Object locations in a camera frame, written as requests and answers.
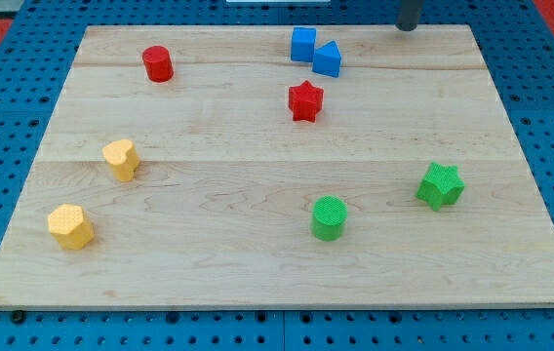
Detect blue triangle block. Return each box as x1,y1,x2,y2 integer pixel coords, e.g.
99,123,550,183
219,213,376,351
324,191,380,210
312,41,341,78

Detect blue cube block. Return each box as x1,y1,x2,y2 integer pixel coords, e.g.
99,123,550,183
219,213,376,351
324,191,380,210
291,27,317,62

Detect wooden board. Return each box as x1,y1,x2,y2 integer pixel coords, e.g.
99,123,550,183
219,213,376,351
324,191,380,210
0,25,554,311

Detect green cylinder block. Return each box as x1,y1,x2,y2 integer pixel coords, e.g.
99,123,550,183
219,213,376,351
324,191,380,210
310,196,348,241

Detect red star block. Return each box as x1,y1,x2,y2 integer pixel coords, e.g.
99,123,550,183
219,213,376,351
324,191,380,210
288,80,324,123

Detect yellow heart block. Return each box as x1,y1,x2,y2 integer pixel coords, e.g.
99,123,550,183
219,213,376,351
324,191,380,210
102,138,140,182

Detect green star block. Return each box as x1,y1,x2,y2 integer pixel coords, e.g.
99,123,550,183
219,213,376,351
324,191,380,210
415,162,465,212

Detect red cylinder block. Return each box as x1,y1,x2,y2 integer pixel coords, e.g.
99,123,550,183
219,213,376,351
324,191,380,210
142,46,174,83

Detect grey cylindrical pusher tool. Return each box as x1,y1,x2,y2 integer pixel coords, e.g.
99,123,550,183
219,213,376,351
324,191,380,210
395,0,424,31

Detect yellow hexagon block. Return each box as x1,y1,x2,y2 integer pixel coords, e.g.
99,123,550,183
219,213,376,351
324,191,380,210
47,204,95,250

